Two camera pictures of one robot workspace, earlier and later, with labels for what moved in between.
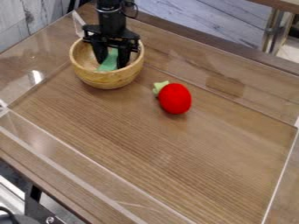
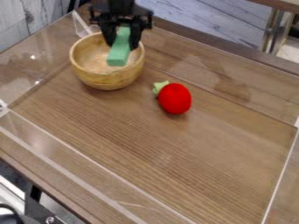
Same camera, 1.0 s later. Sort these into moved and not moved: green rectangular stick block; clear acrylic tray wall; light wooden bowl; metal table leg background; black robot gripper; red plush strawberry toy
Moved: black robot gripper; green rectangular stick block
Not moved: metal table leg background; red plush strawberry toy; light wooden bowl; clear acrylic tray wall
